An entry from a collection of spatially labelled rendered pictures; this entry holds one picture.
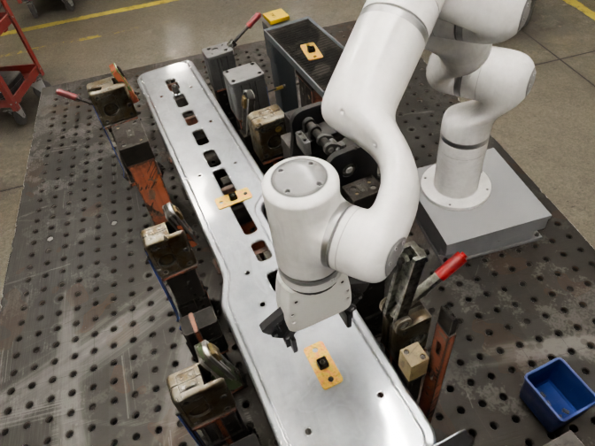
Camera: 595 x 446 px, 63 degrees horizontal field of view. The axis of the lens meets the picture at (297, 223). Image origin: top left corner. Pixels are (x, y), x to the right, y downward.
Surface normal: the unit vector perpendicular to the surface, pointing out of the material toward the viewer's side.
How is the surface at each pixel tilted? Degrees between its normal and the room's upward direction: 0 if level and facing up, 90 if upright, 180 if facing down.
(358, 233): 26
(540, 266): 0
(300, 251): 92
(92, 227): 0
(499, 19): 80
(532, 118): 0
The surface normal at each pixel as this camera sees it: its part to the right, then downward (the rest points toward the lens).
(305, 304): 0.29, 0.69
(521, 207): -0.11, -0.65
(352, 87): -0.29, -0.25
